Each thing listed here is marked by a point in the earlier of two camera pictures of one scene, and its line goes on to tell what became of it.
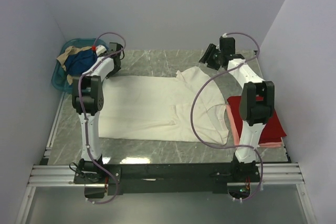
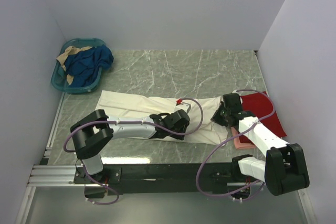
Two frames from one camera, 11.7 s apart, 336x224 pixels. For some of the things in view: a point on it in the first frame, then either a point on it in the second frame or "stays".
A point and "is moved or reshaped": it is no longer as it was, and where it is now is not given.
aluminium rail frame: [45, 174] stays
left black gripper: [113, 72] -> [180, 137]
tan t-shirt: [61, 59] stays
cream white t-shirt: [186, 106] is moved or reshaped
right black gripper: [210, 50] -> [216, 118]
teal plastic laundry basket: [59, 77] stays
